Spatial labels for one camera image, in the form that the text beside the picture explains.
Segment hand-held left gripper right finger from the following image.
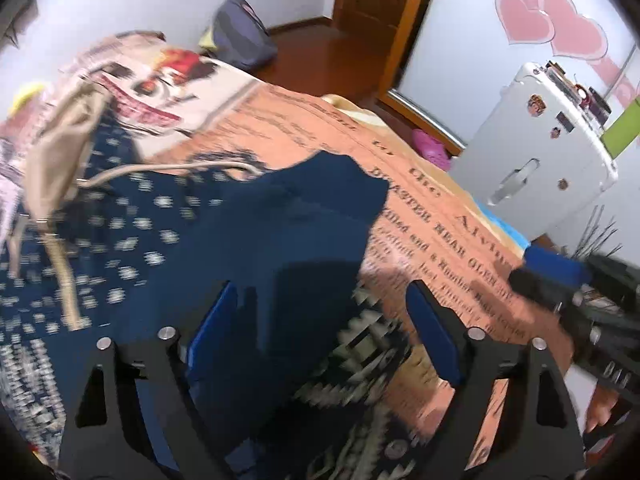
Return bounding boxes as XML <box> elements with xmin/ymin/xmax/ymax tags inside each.
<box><xmin>406</xmin><ymin>279</ymin><xmax>587</xmax><ymax>480</ymax></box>

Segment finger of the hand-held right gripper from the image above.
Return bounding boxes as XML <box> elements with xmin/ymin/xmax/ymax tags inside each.
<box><xmin>525</xmin><ymin>245</ymin><xmax>593</xmax><ymax>286</ymax></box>
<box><xmin>509</xmin><ymin>266</ymin><xmax>571</xmax><ymax>313</ymax></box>

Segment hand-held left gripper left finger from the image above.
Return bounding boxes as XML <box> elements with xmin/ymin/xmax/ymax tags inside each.
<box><xmin>50</xmin><ymin>279</ymin><xmax>240</xmax><ymax>480</ymax></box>

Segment blue patterned garment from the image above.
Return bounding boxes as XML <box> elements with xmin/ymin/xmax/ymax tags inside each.
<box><xmin>0</xmin><ymin>110</ymin><xmax>416</xmax><ymax>480</ymax></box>

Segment person's right hand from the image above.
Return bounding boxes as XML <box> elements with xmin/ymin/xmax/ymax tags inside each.
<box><xmin>584</xmin><ymin>385</ymin><xmax>632</xmax><ymax>435</ymax></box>

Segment dark dried twigs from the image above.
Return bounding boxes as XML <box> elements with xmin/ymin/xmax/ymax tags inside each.
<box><xmin>572</xmin><ymin>207</ymin><xmax>623</xmax><ymax>263</ymax></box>

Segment printed blanket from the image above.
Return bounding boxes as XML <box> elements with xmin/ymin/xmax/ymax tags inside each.
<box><xmin>0</xmin><ymin>32</ymin><xmax>591</xmax><ymax>480</ymax></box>

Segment white mini fridge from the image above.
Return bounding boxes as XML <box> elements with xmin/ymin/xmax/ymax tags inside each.
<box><xmin>449</xmin><ymin>61</ymin><xmax>620</xmax><ymax>243</ymax></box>

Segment green box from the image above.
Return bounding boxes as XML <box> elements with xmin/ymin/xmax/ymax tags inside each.
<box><xmin>601</xmin><ymin>105</ymin><xmax>640</xmax><ymax>162</ymax></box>

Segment pink slippers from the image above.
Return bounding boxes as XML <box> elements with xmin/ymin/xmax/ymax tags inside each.
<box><xmin>411</xmin><ymin>128</ymin><xmax>452</xmax><ymax>172</ymax></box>

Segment wardrobe door with pink hearts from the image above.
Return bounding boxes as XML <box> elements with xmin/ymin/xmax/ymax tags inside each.
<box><xmin>378</xmin><ymin>0</ymin><xmax>640</xmax><ymax>156</ymax></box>

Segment yellow pillow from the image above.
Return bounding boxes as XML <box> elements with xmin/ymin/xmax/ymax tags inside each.
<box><xmin>12</xmin><ymin>81</ymin><xmax>48</xmax><ymax>113</ymax></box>

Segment grey backpack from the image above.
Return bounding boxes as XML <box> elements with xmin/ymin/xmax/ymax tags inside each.
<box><xmin>199</xmin><ymin>0</ymin><xmax>279</xmax><ymax>72</ymax></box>

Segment wooden door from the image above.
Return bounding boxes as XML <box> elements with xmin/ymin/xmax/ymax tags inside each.
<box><xmin>337</xmin><ymin>0</ymin><xmax>446</xmax><ymax>88</ymax></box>

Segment beige drawstring cloth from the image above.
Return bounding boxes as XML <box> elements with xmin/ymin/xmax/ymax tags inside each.
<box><xmin>7</xmin><ymin>80</ymin><xmax>266</xmax><ymax>333</ymax></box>

